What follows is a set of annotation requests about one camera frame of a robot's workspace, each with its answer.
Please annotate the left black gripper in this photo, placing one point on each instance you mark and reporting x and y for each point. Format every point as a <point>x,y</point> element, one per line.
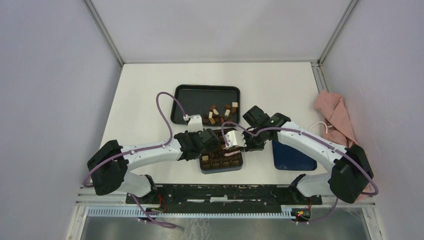
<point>205,151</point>

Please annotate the pink cloth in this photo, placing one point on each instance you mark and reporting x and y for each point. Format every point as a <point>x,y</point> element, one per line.
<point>336,122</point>

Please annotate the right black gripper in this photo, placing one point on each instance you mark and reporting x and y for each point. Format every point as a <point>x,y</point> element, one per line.
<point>249,147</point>

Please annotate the black chocolate tray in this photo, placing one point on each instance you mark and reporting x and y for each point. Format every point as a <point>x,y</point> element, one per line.
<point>214,103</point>

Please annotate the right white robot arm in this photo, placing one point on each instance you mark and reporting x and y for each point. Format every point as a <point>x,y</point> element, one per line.
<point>282,129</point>

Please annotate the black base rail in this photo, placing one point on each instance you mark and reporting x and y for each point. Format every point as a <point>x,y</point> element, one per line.
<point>226,199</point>

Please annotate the blue chocolate box with insert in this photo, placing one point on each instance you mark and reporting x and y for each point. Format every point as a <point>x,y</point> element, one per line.
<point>216,162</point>

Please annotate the pink tongs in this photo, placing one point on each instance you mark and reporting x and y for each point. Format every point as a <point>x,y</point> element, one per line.
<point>232,153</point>

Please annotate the blue box lid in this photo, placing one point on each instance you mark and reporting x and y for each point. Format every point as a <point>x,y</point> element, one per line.
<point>286,158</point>

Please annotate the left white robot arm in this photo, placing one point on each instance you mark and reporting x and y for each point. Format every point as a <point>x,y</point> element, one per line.
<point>111,167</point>

